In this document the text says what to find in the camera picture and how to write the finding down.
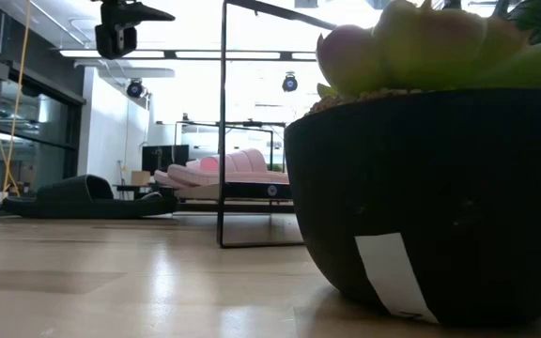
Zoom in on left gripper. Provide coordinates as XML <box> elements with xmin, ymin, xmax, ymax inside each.
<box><xmin>94</xmin><ymin>0</ymin><xmax>177</xmax><ymax>61</ymax></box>

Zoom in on black slide sandal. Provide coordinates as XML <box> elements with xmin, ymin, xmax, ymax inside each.
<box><xmin>1</xmin><ymin>174</ymin><xmax>178</xmax><ymax>220</ymax></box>

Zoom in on round black ceiling spotlight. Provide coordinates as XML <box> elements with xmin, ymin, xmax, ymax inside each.
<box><xmin>281</xmin><ymin>71</ymin><xmax>300</xmax><ymax>94</ymax></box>
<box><xmin>125</xmin><ymin>78</ymin><xmax>146</xmax><ymax>100</ymax></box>

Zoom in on succulent plant in black bowl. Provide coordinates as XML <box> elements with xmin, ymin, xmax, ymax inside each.
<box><xmin>283</xmin><ymin>0</ymin><xmax>541</xmax><ymax>328</ymax></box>

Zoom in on wooden shelf with black frame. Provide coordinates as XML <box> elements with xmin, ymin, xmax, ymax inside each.
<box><xmin>171</xmin><ymin>0</ymin><xmax>337</xmax><ymax>249</ymax></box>

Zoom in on black metal table frame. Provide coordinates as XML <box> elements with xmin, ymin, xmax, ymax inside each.
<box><xmin>0</xmin><ymin>199</ymin><xmax>296</xmax><ymax>220</ymax></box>

